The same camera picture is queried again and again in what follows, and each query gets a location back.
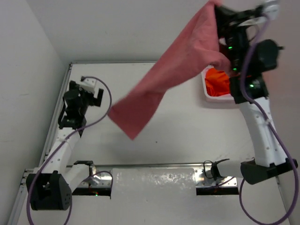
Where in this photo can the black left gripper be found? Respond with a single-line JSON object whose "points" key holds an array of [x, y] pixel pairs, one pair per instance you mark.
{"points": [[93, 101]]}

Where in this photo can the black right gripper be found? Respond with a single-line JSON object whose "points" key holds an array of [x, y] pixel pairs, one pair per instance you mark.
{"points": [[224, 18]]}

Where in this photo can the pink red t-shirt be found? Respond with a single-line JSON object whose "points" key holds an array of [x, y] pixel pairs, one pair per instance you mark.
{"points": [[195, 48]]}

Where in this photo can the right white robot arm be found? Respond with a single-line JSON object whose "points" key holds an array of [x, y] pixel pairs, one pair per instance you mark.
{"points": [[250, 57]]}

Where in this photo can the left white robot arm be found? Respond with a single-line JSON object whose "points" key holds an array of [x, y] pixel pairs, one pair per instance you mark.
{"points": [[51, 187]]}

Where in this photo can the orange t-shirt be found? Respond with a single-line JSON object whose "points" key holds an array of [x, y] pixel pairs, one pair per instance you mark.
{"points": [[217, 83]]}

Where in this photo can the white plastic basket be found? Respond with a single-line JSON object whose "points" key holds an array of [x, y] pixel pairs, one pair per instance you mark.
{"points": [[220, 99]]}

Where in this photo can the white front cover panel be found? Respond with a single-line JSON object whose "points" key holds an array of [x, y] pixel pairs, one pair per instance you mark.
{"points": [[167, 197]]}

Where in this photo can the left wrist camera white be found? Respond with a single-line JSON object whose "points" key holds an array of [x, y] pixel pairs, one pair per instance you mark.
{"points": [[88, 84]]}

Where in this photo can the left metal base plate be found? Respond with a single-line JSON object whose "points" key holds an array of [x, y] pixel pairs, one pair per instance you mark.
{"points": [[99, 183]]}

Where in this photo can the metal base plate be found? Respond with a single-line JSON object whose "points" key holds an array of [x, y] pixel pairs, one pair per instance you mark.
{"points": [[99, 183], [208, 186]]}

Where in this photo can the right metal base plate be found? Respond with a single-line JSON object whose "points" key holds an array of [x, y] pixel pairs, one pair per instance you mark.
{"points": [[208, 186]]}

